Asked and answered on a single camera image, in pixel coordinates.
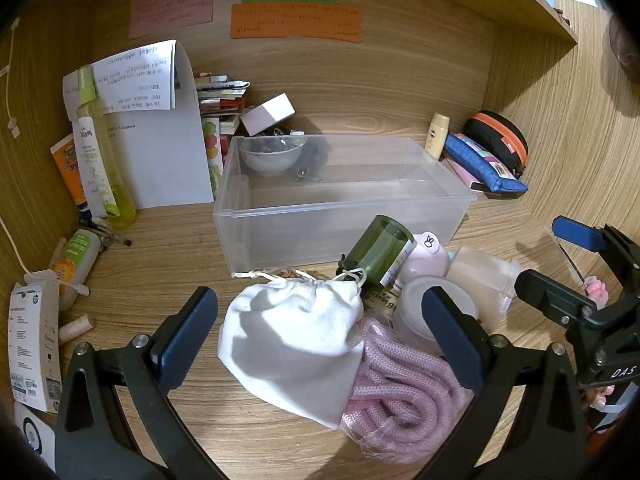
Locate white round jar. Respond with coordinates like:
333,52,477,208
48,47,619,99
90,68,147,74
391,276,480,348

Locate pink paper note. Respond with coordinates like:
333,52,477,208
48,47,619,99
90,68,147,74
128,0,216,40

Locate orange tube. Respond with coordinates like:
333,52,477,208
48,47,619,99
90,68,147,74
50,132,91,211

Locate brown round object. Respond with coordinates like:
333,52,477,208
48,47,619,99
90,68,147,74
602,10,640,86

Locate small white box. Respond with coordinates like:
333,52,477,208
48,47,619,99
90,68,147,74
240,93,296,137

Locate yellow-green spray bottle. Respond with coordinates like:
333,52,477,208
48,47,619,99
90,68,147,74
75,65,138,228

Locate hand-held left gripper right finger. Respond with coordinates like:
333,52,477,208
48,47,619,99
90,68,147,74
415,286,588,480

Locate small cream bottle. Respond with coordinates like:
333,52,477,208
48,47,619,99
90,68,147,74
425,112,450,161

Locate white cable with clip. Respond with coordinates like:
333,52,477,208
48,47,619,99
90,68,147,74
0,17,23,138

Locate person's right hand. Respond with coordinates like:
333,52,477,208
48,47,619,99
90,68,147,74
582,279,617,413

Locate brown printed packet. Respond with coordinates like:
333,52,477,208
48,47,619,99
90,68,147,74
361,285,401,322

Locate green and orange bottle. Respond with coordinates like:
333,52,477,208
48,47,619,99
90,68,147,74
50,228,103,311

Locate white drawstring pouch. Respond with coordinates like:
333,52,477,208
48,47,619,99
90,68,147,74
217,269,366,430

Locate black and orange case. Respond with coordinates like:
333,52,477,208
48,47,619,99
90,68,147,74
462,110,529,180

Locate white sheet with text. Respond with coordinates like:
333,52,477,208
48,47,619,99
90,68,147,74
92,40,177,116

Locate fruit printed carton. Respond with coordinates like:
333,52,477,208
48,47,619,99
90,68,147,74
202,117,226,196

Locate dark green bottle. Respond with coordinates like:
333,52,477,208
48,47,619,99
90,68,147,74
336,214,417,288

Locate large white paper sheet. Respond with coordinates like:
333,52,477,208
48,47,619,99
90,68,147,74
62,40,216,211

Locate clear plastic storage box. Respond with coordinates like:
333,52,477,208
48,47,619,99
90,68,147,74
212,133,478,273

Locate small beige cylinder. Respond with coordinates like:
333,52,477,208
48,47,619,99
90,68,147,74
59,314,95,345

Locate blue zip pouch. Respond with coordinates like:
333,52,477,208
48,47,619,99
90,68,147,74
444,131,529,196

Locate white tube with green print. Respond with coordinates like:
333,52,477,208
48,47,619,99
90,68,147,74
72,116,121,218

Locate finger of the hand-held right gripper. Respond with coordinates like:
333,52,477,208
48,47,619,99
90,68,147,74
514,269,608,331
551,216,640,291

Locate white cardboard package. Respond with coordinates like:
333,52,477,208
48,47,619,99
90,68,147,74
7,270,91,416

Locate stack of booklets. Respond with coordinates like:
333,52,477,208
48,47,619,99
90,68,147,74
192,71,252,136

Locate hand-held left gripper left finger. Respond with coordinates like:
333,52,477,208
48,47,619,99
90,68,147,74
54,286,236,480

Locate orange paper note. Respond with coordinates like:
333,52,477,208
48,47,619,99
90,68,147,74
230,3,363,42

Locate white card with disc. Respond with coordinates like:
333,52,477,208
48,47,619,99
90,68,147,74
14,400,56,466

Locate pink rope in plastic bag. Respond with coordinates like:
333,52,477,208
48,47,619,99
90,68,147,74
340,316,481,463

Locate pink flat pack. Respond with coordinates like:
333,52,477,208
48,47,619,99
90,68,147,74
445,155,493,195

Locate black pens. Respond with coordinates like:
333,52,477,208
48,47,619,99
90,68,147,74
80,217,133,251

